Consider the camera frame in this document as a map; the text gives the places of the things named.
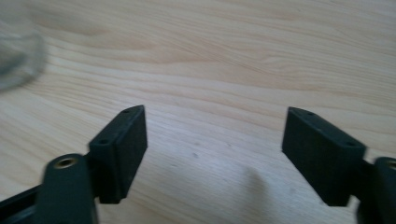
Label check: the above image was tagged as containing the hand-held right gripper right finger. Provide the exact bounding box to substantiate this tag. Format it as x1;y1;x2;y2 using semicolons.
281;106;368;207

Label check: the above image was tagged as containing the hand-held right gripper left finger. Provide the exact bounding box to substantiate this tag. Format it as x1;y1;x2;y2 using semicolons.
88;105;149;205

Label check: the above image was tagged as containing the clear glass container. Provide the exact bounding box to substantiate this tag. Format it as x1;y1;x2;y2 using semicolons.
0;6;48;92

